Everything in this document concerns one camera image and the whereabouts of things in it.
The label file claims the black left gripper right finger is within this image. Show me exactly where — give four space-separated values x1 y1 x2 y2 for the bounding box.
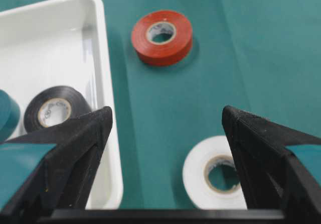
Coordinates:
222 105 320 223

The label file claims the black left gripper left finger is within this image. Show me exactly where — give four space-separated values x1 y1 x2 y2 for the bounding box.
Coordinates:
1 106 113 223

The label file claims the black tape roll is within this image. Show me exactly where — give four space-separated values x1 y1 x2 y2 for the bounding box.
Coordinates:
24 85 92 133

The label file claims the teal green tape roll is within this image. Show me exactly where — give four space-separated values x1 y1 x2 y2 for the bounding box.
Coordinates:
1 89 21 142

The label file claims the white tape roll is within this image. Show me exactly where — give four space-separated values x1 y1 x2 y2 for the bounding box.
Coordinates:
183 136 247 209

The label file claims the white plastic tray case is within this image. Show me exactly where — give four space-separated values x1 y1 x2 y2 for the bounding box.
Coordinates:
0 0 124 210

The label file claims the red tape roll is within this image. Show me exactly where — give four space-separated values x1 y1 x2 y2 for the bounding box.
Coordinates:
131 10 193 66

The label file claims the green table cloth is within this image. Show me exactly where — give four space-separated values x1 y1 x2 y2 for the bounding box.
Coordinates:
1 0 320 209

